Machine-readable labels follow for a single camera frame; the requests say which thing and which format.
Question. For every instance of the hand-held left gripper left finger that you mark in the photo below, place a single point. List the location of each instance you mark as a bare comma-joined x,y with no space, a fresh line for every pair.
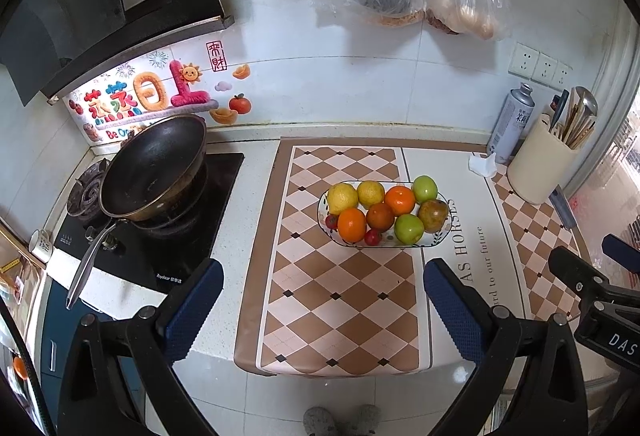
195,311

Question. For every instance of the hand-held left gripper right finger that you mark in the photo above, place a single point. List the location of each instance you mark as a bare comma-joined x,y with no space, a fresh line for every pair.
452,311

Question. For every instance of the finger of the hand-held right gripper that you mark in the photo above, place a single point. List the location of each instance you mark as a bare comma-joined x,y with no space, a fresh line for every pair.
575,268
622,248

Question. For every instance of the floral ceramic plate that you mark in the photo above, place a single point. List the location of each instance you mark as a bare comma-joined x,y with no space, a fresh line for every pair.
436,239

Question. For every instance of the green apple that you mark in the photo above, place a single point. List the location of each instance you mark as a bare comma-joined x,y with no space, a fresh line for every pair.
409,228
425,187

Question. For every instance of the red cherry tomato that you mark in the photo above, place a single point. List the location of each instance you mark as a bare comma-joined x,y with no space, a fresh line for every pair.
331,220
371,237

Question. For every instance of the bright orange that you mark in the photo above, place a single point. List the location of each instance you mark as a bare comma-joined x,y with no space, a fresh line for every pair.
400,199
351,223

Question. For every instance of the yellow citrus fruit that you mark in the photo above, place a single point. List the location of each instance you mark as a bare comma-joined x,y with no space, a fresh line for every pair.
370,192
342,197

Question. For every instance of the grey knife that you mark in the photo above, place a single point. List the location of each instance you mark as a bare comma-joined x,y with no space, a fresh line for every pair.
562,208

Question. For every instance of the black glass gas stove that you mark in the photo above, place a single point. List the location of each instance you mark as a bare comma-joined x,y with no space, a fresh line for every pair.
175,251

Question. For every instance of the brown pear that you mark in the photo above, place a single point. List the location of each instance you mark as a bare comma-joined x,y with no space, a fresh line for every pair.
433,215

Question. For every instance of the checkered brown table mat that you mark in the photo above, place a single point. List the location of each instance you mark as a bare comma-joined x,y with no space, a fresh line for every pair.
350,306

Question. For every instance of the cream utensil holder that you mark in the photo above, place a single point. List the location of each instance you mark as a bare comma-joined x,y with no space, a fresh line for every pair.
540,166

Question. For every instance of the dark red-orange orange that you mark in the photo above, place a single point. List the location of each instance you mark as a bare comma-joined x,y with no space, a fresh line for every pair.
381,216

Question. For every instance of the bundle of wooden chopsticks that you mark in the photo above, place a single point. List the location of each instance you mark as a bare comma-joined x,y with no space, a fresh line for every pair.
576,132

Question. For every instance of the crumpled white tissue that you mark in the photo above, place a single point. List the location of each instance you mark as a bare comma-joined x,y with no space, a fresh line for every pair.
482,165

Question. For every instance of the grey slipper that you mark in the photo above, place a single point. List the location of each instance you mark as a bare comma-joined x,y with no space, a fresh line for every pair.
362,420
322,422

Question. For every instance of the blue cabinet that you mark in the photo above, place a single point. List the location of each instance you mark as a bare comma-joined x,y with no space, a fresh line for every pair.
52,341

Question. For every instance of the black wok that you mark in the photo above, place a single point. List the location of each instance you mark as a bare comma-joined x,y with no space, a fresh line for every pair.
150,166

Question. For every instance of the metal spoon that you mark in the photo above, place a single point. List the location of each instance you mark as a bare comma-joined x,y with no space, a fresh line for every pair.
587,99

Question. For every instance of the grey spray can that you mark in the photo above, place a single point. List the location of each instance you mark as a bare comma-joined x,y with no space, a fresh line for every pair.
510,126

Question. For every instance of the metal stove burner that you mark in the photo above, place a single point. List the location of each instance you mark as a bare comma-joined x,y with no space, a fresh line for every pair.
87,188

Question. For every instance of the white cup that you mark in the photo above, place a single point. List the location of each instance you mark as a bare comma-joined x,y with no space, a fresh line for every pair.
41,247

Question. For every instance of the white wall socket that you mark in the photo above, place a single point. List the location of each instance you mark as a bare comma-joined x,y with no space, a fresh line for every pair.
545,69
562,76
523,60

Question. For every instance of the colourful wall sticker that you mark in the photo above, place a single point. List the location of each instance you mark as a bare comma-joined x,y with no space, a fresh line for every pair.
150,91

